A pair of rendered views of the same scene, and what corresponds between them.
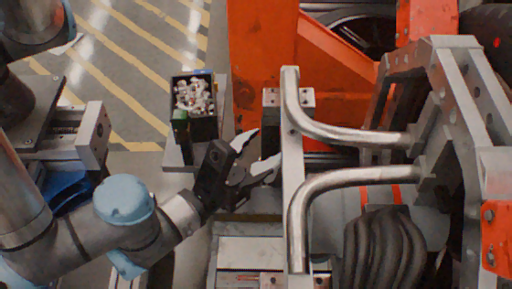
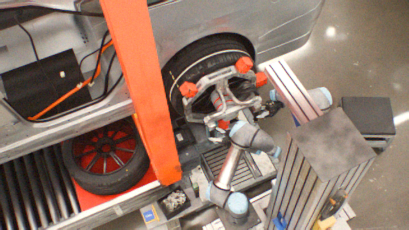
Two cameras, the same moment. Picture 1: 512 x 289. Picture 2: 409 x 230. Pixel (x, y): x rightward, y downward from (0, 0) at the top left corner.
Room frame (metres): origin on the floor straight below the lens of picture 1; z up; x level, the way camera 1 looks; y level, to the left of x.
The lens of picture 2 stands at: (1.12, 1.37, 3.69)
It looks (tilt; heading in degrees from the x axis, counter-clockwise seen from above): 60 degrees down; 249
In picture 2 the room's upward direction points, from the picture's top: 5 degrees counter-clockwise
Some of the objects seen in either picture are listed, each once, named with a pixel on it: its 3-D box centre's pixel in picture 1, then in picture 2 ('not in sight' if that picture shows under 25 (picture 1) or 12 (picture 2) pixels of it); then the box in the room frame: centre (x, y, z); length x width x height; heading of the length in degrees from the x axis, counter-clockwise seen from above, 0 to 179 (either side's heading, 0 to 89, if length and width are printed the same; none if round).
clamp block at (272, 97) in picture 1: (288, 106); (209, 122); (0.53, -0.05, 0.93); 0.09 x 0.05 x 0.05; 89
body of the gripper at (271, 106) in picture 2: not in sight; (274, 105); (0.05, -0.01, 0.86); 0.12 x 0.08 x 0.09; 179
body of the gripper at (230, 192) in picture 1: (216, 191); (231, 141); (0.43, 0.08, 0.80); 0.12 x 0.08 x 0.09; 134
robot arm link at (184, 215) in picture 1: (181, 217); not in sight; (0.37, 0.13, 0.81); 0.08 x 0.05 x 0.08; 44
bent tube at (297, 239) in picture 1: (370, 206); (241, 90); (0.26, -0.13, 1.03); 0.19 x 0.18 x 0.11; 89
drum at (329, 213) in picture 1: (369, 213); (224, 104); (0.35, -0.18, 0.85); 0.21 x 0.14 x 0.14; 89
